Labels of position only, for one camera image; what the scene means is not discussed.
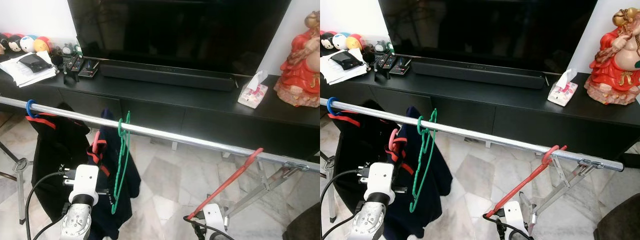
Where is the black TV cabinet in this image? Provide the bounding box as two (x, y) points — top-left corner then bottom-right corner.
(0, 55), (320, 163)
(320, 52), (640, 168)

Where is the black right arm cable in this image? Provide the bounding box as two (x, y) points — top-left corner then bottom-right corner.
(482, 213), (531, 240)
(187, 215), (236, 240)

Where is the yellow red bear plush toy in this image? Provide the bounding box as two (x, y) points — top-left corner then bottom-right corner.
(346, 34), (366, 51)
(33, 36), (52, 53)

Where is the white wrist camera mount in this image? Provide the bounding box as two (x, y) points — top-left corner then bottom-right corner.
(363, 162), (396, 203)
(502, 201), (526, 236)
(202, 203), (227, 236)
(68, 165), (99, 207)

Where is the red robed figurine statue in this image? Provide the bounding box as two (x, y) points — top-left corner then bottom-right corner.
(274, 10), (320, 108)
(584, 7), (640, 106)

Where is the silver metal clothes rack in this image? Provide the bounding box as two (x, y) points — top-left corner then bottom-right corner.
(0, 96), (320, 226)
(320, 97), (626, 223)

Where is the black shirt with red collar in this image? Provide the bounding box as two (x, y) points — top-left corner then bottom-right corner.
(26, 102), (91, 221)
(330, 100), (396, 216)

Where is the white paper stack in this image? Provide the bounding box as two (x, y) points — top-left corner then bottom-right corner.
(0, 51), (57, 88)
(320, 48), (371, 85)

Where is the black soundbar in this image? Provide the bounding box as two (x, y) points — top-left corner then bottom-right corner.
(100, 61), (236, 92)
(411, 56), (547, 90)

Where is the pink white tissue box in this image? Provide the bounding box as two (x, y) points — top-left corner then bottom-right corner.
(547, 68), (579, 107)
(237, 71), (269, 109)

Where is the black pouch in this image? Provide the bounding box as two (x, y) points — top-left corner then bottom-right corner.
(330, 51), (366, 71)
(18, 53), (47, 72)

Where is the green plastic hanger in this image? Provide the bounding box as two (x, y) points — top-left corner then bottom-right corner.
(409, 108), (438, 213)
(111, 111), (132, 215)

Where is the red plastic hanger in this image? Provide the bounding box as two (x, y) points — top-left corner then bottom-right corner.
(186, 147), (264, 221)
(485, 145), (568, 219)

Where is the navy garment with red trim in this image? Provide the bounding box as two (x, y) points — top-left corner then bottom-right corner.
(385, 106), (453, 240)
(87, 107), (142, 240)

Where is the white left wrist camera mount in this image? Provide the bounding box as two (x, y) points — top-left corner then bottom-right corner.
(363, 162), (396, 203)
(68, 165), (99, 207)

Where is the black flat television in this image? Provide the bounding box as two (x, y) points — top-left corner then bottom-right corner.
(67, 0), (292, 76)
(378, 0), (598, 75)

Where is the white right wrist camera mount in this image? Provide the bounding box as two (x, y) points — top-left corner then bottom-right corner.
(202, 203), (227, 236)
(502, 201), (526, 236)

